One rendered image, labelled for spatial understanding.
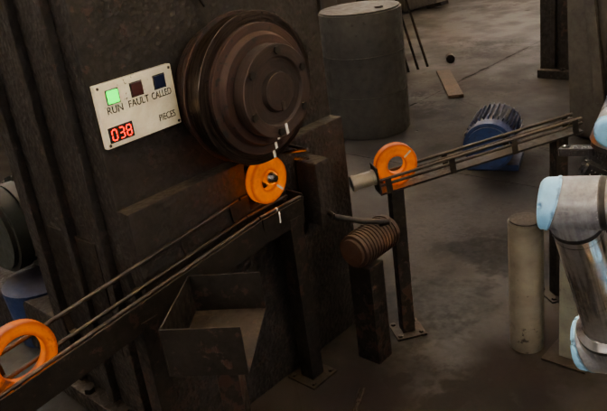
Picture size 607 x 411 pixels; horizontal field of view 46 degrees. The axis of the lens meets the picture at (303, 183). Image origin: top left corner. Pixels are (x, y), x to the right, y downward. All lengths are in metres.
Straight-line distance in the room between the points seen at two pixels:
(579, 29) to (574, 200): 3.12
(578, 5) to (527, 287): 2.36
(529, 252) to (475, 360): 0.47
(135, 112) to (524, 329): 1.56
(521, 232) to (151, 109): 1.29
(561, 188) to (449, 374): 1.25
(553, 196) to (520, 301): 1.13
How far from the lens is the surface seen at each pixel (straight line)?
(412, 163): 2.61
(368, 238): 2.51
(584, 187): 1.59
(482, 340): 2.87
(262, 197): 2.30
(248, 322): 1.97
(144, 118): 2.11
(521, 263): 2.60
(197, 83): 2.06
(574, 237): 1.64
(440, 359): 2.77
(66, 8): 2.00
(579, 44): 4.66
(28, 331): 1.93
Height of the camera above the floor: 1.64
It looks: 22 degrees down
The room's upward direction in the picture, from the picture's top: 8 degrees counter-clockwise
